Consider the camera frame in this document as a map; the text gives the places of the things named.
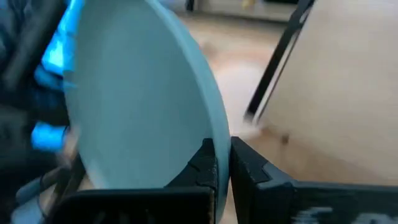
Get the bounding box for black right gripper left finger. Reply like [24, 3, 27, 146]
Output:
[46, 138, 220, 224]

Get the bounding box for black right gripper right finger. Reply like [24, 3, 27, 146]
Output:
[230, 136, 398, 224]

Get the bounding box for mint plastic plate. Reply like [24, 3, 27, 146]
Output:
[63, 0, 231, 223]

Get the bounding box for wooden shelf with black frame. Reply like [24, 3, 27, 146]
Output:
[244, 0, 398, 187]

